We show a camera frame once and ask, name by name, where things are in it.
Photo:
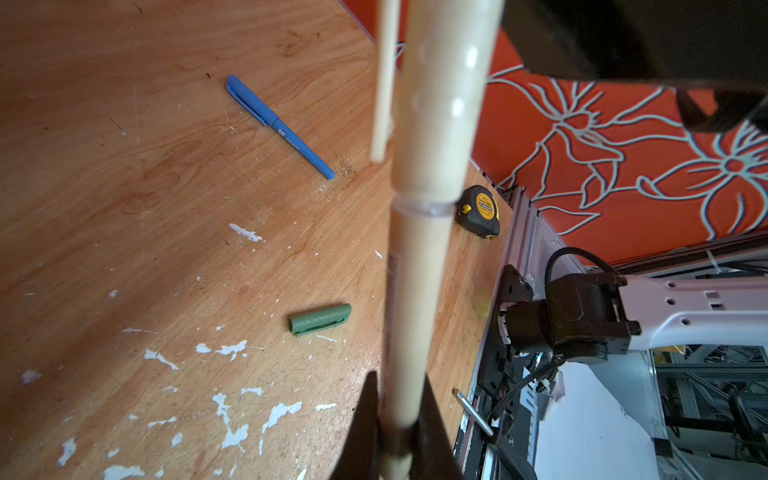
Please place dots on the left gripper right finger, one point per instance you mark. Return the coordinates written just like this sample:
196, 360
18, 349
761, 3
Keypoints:
432, 453

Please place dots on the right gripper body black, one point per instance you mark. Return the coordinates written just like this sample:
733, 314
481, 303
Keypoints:
713, 53

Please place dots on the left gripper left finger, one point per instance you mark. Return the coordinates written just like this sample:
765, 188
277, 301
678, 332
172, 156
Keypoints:
359, 455

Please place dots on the green pen cap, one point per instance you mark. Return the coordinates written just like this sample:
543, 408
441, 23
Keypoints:
319, 319

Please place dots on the blue pen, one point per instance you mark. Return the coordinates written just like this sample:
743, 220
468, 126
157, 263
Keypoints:
267, 117

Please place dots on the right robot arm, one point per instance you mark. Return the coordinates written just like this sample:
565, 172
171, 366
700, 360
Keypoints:
587, 317

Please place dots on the yellow black tape measure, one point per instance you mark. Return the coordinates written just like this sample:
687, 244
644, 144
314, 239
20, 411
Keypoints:
477, 212

